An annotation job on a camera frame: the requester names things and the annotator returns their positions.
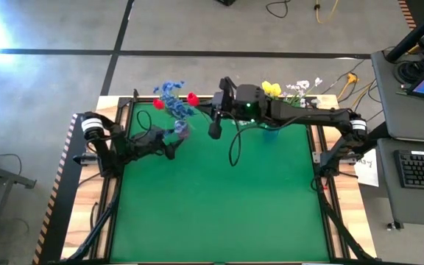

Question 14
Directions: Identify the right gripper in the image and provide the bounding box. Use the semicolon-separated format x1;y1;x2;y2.
196;76;270;141

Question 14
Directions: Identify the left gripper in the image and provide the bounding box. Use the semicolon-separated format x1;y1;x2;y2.
129;125;186;160

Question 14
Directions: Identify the pink ribbed glass vase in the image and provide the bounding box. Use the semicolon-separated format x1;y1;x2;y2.
173;119;191;141

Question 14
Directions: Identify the blue textured glass vase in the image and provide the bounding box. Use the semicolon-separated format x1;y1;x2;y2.
262;124;281;144

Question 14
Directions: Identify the green table mat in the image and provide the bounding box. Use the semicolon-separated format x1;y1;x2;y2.
109;101;331;263

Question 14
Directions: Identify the black floor mat striped edge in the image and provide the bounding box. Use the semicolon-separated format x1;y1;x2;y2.
31;113;88;265
397;0;424;30

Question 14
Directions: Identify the grey metal stand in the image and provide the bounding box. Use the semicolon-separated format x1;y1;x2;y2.
0;158;38;189

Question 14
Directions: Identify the white paper sheet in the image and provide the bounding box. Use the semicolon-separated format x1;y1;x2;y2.
353;148;381;188

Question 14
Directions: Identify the grey desk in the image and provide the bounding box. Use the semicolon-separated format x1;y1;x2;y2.
371;49;424;144
375;138;424;227

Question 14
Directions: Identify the black stand pole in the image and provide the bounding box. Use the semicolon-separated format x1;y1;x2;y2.
385;0;424;64

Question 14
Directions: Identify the black keyboard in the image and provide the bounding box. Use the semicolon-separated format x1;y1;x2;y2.
395;149;424;191

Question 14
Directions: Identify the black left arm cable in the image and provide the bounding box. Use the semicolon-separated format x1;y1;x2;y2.
135;109;154;143

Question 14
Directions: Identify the black floor cable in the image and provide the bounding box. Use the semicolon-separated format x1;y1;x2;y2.
265;0;291;19

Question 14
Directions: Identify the yellow floor cable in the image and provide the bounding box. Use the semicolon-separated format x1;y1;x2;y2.
314;0;341;24

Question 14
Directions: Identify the yellow plug extension cable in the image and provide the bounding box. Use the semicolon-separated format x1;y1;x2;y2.
336;72;373;121

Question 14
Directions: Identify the black coiled cable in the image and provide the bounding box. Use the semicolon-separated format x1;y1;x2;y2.
394;58;424;85

